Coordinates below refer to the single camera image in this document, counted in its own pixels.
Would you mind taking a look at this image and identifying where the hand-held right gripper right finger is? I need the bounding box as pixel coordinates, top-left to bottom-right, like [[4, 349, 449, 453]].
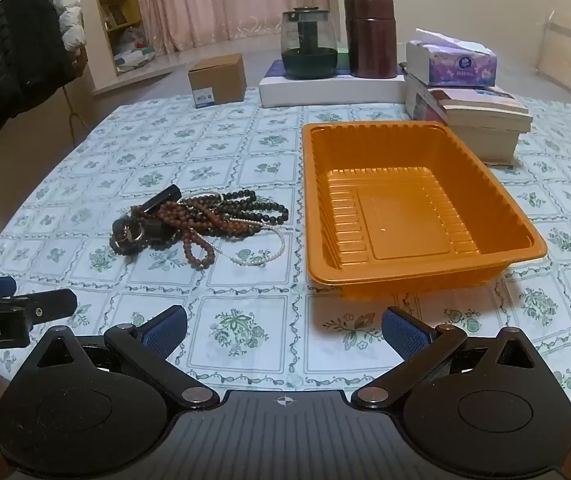
[[350, 306, 563, 411]]

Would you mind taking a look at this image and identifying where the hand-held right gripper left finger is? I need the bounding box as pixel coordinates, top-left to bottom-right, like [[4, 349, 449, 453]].
[[12, 305, 221, 411]]

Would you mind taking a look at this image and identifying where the reddish brown bead necklace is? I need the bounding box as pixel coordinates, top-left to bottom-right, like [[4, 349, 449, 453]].
[[158, 200, 226, 271]]

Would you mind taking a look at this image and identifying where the dark bracelet with metal ring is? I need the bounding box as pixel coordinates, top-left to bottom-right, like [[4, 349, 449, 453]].
[[110, 217, 148, 256]]

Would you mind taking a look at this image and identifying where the orange plastic tray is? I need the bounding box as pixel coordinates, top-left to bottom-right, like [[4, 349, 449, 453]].
[[301, 121, 549, 301]]

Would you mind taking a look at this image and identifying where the black glossy bangle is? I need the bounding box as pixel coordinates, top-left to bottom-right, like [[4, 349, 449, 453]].
[[142, 186, 181, 211]]

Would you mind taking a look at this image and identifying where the white pearl necklace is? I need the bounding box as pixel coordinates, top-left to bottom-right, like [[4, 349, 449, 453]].
[[175, 192, 286, 267]]

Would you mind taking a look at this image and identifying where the green floral tablecloth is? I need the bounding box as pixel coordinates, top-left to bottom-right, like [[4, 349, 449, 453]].
[[0, 87, 571, 411]]

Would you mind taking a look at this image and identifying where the coat rack stand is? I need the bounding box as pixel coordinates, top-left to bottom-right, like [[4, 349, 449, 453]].
[[64, 82, 87, 150]]

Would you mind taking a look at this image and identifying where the white thick book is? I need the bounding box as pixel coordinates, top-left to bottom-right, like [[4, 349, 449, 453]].
[[458, 127, 521, 167]]

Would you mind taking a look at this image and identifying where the stack of books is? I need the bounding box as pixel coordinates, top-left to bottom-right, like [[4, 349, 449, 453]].
[[404, 62, 449, 125], [428, 86, 533, 133]]

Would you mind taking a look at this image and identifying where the white and blue flat box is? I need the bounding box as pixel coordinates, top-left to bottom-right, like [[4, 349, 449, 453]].
[[258, 59, 409, 108]]

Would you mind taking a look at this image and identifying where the small cardboard box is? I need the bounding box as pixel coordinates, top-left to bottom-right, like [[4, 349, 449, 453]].
[[188, 53, 247, 108]]

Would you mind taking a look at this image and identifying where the white plastic bag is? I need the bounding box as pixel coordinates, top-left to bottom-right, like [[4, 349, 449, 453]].
[[115, 27, 158, 73]]

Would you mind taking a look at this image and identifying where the purple and white tissue box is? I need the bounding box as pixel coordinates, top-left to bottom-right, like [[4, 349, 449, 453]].
[[405, 29, 497, 87]]

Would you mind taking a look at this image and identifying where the glass teapot with green base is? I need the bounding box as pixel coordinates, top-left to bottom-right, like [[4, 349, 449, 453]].
[[280, 6, 339, 81]]

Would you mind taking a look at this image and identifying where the white puffer jacket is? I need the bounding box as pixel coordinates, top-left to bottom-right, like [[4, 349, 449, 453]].
[[30, 0, 87, 53]]

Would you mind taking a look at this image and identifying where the brown cylindrical canister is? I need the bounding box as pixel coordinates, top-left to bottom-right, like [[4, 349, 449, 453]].
[[343, 0, 399, 80]]

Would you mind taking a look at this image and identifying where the yellow bookshelf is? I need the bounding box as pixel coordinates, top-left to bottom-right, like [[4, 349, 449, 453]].
[[89, 0, 143, 77]]

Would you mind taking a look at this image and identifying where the pink curtain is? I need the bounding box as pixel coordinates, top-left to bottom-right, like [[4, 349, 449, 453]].
[[130, 0, 339, 53]]

